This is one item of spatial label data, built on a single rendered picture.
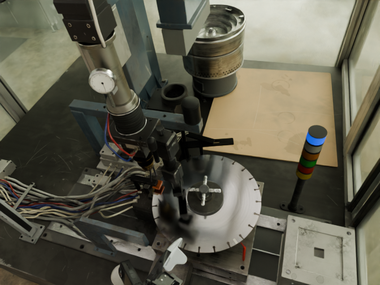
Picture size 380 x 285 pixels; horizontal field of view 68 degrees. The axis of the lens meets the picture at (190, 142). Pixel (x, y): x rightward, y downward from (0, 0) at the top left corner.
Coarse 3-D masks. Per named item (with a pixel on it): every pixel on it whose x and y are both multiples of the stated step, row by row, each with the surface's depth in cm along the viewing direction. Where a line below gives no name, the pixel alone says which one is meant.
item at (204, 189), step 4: (204, 176) 86; (204, 180) 85; (204, 184) 83; (188, 188) 83; (192, 188) 83; (196, 188) 83; (200, 188) 82; (204, 188) 82; (208, 188) 82; (200, 192) 82; (204, 192) 82; (208, 192) 82; (204, 196) 81; (204, 200) 81; (204, 204) 80
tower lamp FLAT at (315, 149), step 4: (304, 144) 76; (308, 144) 73; (304, 148) 76; (308, 148) 74; (312, 148) 73; (316, 148) 73; (320, 148) 74; (308, 152) 75; (312, 152) 74; (316, 152) 74
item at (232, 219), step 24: (192, 168) 94; (216, 168) 93; (240, 168) 92; (168, 192) 89; (240, 192) 86; (168, 216) 84; (192, 216) 83; (216, 216) 82; (240, 216) 81; (192, 240) 78; (216, 240) 78; (240, 240) 77
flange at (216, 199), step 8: (200, 184) 88; (208, 184) 88; (216, 184) 88; (192, 192) 87; (216, 192) 86; (192, 200) 85; (200, 200) 84; (208, 200) 83; (216, 200) 84; (192, 208) 84; (200, 208) 83; (208, 208) 83; (216, 208) 83
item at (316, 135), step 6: (312, 126) 73; (318, 126) 72; (312, 132) 71; (318, 132) 71; (324, 132) 71; (306, 138) 73; (312, 138) 71; (318, 138) 70; (324, 138) 70; (312, 144) 72; (318, 144) 72
